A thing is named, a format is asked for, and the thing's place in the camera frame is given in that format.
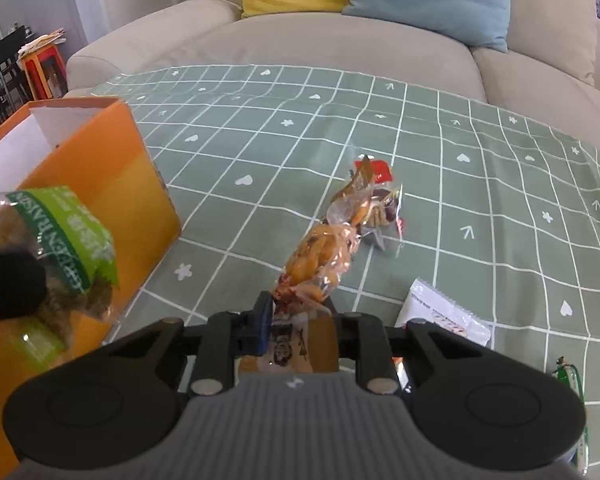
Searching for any beige pillow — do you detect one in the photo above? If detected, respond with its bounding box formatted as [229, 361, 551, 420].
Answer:
[505, 0, 598, 88]

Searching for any green label raisin packet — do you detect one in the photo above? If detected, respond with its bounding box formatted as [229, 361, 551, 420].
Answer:
[0, 186, 119, 376]

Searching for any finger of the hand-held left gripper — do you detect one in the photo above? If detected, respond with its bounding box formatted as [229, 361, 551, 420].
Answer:
[0, 251, 48, 324]

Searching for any beige sofa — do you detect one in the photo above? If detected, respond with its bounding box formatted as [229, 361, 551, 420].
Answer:
[62, 0, 600, 171]

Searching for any green checkered tablecloth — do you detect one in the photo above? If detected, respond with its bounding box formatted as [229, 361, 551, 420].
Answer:
[62, 63, 600, 480]

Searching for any red stool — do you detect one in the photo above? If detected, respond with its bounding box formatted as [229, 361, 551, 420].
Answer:
[20, 46, 69, 101]

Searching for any clear orange snack packet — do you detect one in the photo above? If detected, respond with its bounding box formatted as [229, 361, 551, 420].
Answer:
[240, 224, 362, 377]

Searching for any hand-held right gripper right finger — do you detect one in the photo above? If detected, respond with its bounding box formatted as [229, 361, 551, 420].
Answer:
[329, 300, 486, 395]

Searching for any green candy packet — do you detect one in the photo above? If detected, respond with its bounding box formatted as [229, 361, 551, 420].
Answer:
[552, 357, 589, 477]

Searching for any clear nut packet red label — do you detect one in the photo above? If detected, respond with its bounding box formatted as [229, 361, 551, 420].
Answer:
[326, 155, 407, 256]

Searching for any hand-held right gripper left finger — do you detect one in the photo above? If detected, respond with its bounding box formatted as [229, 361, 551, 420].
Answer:
[97, 291, 274, 395]

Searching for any orange cardboard box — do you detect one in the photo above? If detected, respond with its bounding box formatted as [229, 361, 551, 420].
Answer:
[0, 97, 182, 480]

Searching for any pale cloth on stool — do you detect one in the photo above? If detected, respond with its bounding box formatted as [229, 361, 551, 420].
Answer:
[19, 30, 67, 57]

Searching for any red white snack packet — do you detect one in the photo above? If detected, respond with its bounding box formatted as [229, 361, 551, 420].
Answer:
[392, 277, 493, 392]

